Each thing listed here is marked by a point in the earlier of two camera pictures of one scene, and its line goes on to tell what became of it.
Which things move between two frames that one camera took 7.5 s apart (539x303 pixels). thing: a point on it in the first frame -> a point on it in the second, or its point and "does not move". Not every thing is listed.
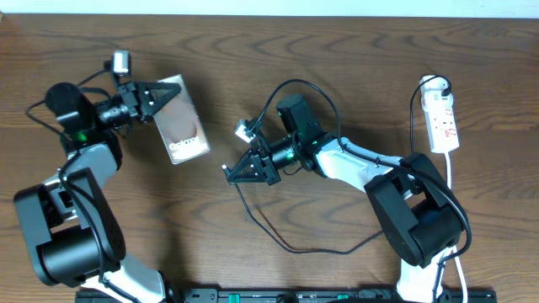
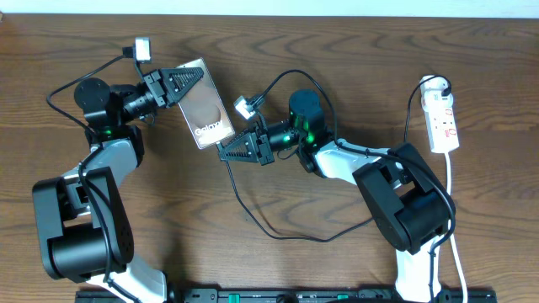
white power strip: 442,130 does not move
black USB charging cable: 373,239 -> 337,142
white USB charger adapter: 431,90 does not move
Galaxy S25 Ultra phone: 180,124 -> 205,110
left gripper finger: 152,96 -> 178,81
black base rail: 293,296 does not move
